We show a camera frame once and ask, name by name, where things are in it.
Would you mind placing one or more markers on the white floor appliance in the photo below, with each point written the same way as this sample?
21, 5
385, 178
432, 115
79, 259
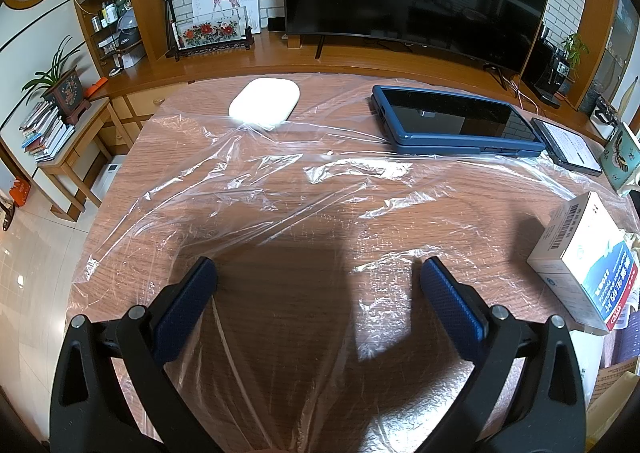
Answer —
107, 180

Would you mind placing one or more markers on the blue and white medicine box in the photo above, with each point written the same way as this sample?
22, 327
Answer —
585, 253

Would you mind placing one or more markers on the brown cardboard box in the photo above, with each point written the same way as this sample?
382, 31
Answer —
615, 403

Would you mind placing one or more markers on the blue-cased tablet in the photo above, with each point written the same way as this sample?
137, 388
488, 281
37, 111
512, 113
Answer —
450, 115

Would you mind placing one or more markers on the small orange object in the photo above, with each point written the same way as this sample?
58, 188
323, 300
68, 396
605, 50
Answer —
96, 86

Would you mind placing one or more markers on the teal patterned ceramic mug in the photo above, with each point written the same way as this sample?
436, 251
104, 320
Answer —
622, 158

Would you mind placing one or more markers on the wooden side table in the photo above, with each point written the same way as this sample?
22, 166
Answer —
80, 145

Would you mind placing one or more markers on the orange bag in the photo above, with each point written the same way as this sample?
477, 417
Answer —
20, 192

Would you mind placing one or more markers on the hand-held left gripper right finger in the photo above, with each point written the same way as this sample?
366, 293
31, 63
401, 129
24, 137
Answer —
450, 308

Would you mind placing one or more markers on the white oval case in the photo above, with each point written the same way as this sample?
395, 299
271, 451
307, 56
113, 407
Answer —
265, 103

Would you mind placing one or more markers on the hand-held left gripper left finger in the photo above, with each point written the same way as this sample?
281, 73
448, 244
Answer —
187, 308

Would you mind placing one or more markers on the black smartphone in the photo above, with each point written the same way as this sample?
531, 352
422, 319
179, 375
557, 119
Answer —
567, 145

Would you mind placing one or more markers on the small green potted plant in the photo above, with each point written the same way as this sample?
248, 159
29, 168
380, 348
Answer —
575, 45

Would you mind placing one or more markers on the stack of books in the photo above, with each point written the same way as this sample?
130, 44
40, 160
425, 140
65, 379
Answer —
45, 133

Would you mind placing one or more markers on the black coffee machine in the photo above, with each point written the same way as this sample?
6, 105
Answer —
550, 73

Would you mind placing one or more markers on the framed red flower picture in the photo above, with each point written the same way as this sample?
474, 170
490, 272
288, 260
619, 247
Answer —
210, 30

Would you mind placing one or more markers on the large plant in decorated pot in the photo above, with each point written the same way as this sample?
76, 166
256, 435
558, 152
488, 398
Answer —
67, 93

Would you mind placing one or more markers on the wooden television cabinet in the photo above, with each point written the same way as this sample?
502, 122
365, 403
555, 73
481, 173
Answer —
350, 60

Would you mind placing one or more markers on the clear plastic sheet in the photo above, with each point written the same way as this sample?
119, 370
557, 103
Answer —
300, 193

